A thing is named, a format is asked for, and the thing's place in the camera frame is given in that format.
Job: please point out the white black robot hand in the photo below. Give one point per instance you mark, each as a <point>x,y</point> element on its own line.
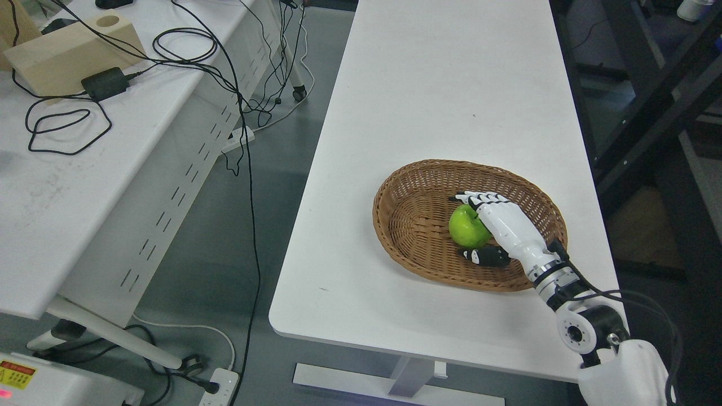
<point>511,229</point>

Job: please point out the green apple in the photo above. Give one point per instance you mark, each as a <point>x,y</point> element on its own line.
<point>466,229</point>

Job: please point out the black metal shelf rack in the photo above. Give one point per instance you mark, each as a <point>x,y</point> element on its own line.
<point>646,88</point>

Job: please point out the brown wicker basket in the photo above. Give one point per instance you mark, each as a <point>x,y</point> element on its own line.
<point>412,208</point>

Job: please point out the white table with metal leg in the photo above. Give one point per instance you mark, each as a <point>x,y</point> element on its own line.
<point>483,82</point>

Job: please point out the white power strip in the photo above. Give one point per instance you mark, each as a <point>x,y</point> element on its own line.
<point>237,138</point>
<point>227,383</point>

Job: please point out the white folding desk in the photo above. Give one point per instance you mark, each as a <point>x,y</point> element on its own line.
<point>94,191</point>

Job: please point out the black power adapter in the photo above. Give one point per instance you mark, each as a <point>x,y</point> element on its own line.
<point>105,84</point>

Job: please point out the beige wooden block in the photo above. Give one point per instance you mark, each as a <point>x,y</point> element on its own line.
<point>56,63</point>

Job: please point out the white charging dock device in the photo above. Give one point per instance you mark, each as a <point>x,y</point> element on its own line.
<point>27,380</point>

